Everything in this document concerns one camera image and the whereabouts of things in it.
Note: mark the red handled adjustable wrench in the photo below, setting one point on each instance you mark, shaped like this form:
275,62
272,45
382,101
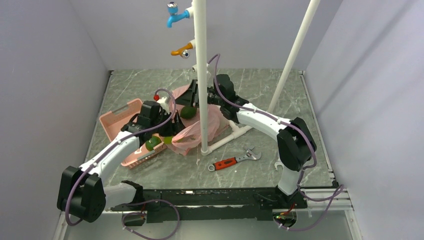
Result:
225,163

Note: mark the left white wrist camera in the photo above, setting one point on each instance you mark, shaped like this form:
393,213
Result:
163,101

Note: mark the pink plastic basket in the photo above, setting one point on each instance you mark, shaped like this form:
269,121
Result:
113,121

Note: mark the orange faucet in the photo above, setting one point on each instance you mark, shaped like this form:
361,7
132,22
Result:
184,52

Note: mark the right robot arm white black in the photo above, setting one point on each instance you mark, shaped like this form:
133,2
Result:
295,143

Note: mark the light green fake fruit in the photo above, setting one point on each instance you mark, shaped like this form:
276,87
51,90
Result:
168,140

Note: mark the blue faucet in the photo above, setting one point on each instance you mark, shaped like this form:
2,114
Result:
174,15

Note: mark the pink plastic bag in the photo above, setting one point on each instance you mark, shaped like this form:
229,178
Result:
190,137

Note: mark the dark green fake lime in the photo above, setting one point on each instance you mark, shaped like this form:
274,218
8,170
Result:
152,143

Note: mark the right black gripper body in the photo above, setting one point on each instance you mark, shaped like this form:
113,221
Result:
212,99

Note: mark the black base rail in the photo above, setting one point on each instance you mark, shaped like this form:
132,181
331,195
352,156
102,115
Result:
259,203

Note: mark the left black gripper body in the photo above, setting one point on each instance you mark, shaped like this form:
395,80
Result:
169,129

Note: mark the silver open end wrench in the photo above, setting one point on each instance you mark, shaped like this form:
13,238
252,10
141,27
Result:
278,163

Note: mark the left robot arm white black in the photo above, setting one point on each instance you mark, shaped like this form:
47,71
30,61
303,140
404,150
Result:
82,195

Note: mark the white PVC pipe frame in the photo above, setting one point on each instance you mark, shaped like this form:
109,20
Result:
200,35

